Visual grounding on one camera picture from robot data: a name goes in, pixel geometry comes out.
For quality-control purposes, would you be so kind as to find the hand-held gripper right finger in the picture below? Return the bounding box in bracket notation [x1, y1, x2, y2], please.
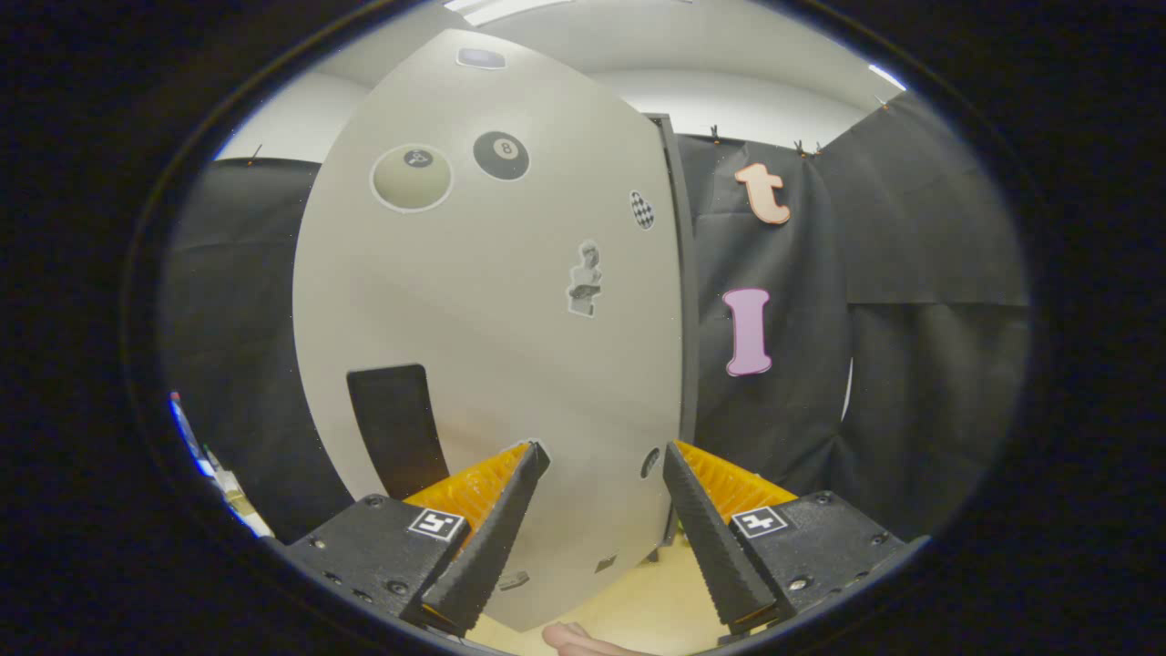
[662, 441, 909, 635]

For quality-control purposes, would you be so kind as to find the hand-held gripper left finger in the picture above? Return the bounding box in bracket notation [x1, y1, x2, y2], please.
[281, 441, 551, 638]

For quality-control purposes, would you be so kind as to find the grey shoe cabinet door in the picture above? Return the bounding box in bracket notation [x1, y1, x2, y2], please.
[291, 27, 686, 632]

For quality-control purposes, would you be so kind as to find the black backdrop cloth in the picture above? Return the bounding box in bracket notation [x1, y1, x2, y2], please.
[159, 91, 1030, 548]

